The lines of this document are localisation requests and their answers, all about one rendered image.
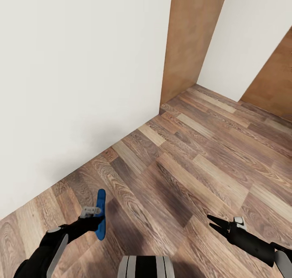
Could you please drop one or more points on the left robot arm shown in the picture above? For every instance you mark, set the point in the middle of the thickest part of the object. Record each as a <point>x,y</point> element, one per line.
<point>45,258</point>

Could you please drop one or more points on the robot trunk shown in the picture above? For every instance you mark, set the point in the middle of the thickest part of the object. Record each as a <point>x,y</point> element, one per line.
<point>145,267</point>

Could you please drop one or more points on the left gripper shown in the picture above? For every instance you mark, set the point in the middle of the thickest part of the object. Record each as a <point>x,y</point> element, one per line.
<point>89,224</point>

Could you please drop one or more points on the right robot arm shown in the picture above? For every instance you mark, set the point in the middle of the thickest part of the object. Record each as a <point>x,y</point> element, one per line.
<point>236,234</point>

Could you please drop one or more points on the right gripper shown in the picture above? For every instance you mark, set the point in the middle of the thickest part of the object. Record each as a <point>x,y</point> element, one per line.
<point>235,235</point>

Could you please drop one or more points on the sandal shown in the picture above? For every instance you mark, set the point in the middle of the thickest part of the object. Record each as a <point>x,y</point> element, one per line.
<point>101,199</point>

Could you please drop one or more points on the sliding door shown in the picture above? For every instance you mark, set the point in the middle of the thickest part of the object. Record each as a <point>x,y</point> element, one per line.
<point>190,30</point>
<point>271,90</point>

